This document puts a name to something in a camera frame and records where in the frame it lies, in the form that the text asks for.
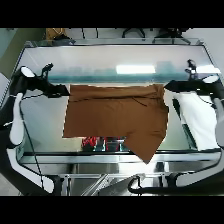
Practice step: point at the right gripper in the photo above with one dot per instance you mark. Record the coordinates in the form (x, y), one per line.
(176, 86)

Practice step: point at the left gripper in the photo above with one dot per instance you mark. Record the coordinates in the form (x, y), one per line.
(59, 91)

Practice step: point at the brown T-shirt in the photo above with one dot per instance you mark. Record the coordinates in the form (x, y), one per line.
(113, 113)

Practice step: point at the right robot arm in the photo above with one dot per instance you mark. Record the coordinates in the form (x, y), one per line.
(218, 123)

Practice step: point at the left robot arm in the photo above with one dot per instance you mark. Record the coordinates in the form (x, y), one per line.
(16, 123)

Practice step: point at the white garment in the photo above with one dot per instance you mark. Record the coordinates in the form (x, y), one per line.
(197, 123)

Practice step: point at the black office chair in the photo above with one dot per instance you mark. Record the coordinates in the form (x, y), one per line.
(171, 33)
(133, 32)

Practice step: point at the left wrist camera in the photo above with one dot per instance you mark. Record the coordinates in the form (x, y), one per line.
(48, 67)

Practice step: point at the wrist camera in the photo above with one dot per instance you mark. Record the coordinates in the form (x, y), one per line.
(48, 67)
(191, 63)

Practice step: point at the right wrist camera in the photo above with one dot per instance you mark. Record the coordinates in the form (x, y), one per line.
(191, 63)

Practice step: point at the silver frame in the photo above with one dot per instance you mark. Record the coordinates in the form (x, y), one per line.
(100, 159)

